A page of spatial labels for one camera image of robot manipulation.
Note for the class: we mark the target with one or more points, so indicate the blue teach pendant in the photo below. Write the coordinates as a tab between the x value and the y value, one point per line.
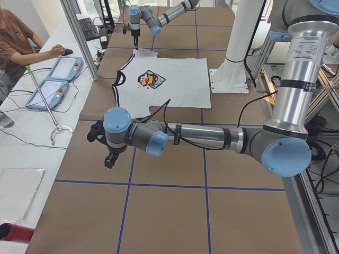
52	90
66	68

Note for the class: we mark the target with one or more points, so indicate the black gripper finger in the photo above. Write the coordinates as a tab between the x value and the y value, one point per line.
135	41
110	160

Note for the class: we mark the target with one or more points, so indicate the clear plastic bag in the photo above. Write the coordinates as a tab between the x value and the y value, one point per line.
19	187

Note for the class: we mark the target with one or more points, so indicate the seated person brown shirt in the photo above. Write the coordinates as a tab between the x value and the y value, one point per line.
16	50

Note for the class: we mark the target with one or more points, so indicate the black computer mouse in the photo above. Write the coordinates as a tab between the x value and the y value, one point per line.
68	52

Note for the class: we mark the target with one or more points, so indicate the black keyboard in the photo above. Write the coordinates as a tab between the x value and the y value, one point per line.
89	30

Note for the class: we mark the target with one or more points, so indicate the lower blue teach pendant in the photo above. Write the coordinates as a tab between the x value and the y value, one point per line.
52	90

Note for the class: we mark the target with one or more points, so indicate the white cartoon print t-shirt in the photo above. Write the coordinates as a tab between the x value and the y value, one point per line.
147	80

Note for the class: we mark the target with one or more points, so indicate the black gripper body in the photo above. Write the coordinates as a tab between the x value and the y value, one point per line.
112	151
135	34

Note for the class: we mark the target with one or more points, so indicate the silver reacher grabber tool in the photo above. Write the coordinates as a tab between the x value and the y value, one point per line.
58	127

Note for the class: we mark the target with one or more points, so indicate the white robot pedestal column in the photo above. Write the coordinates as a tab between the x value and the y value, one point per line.
230	77

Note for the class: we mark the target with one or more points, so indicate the red cylinder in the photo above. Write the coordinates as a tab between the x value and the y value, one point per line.
16	233

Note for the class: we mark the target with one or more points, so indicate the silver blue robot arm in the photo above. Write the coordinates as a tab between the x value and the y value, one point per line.
155	24
280	145

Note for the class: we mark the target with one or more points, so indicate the upper blue teach pendant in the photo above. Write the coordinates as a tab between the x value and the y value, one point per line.
66	68

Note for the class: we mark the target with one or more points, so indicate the person's hand on mouse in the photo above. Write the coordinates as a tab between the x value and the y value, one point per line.
57	50

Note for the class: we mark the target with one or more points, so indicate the aluminium frame post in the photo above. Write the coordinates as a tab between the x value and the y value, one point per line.
80	39

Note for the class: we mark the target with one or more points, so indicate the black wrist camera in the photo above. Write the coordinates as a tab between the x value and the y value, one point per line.
96	132
126	28

